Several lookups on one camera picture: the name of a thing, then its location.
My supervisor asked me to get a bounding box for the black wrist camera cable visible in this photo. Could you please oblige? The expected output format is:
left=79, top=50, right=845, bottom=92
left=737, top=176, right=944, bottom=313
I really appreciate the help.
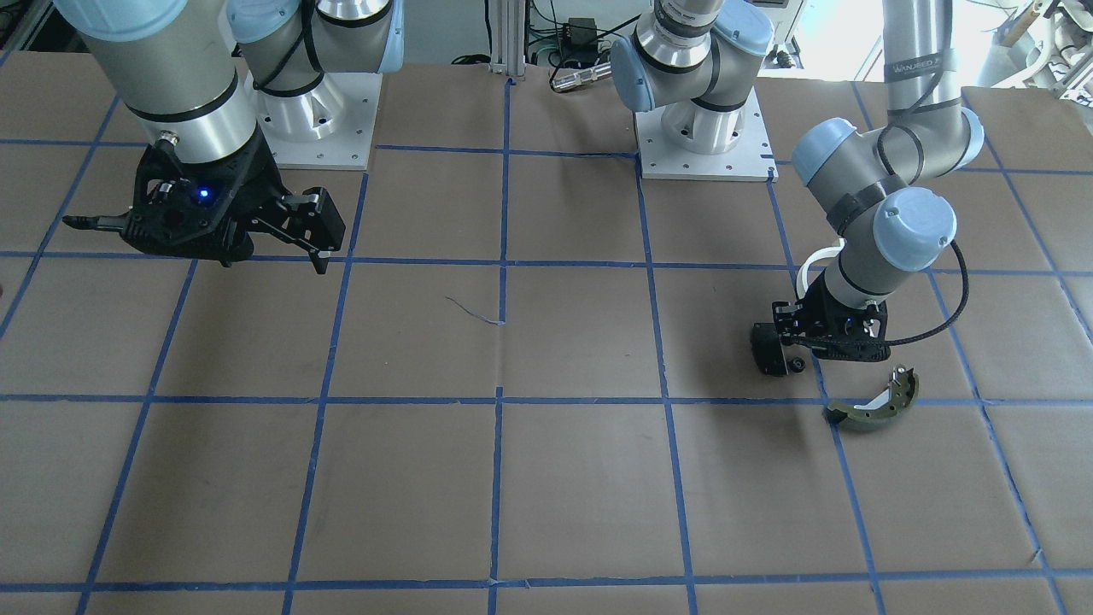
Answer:
left=781, top=239, right=969, bottom=358

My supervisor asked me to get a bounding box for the aluminium frame post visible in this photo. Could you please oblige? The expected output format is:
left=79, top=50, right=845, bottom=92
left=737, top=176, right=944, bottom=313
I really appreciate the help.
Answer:
left=485, top=0, right=529, bottom=81

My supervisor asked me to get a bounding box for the white curved plastic bracket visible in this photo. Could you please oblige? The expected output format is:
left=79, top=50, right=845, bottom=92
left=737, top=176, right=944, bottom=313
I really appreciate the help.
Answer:
left=795, top=238, right=846, bottom=300

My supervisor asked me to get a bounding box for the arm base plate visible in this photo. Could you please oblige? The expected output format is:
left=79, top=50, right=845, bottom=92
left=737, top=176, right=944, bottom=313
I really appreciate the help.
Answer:
left=634, top=91, right=780, bottom=182
left=245, top=73, right=383, bottom=172

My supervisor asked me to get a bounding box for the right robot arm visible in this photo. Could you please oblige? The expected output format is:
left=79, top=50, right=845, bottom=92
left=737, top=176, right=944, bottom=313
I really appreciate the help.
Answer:
left=56, top=1, right=406, bottom=275

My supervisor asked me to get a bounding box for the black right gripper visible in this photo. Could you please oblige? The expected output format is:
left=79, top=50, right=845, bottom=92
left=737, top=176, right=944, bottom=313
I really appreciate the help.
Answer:
left=120, top=129, right=345, bottom=275

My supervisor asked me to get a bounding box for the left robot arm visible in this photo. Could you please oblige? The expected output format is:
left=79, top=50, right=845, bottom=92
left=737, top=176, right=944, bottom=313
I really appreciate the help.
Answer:
left=610, top=1, right=985, bottom=375

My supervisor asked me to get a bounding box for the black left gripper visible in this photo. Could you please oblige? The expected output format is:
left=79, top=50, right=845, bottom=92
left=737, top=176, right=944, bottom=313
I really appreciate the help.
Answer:
left=773, top=273, right=889, bottom=360

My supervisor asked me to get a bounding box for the black brake pad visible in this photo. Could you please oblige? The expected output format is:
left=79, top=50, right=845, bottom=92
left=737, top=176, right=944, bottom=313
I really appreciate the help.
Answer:
left=749, top=323, right=789, bottom=377

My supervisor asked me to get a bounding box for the olive metal brake shoe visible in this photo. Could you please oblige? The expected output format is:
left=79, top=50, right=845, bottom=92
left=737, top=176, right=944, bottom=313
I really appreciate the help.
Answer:
left=823, top=365, right=919, bottom=431

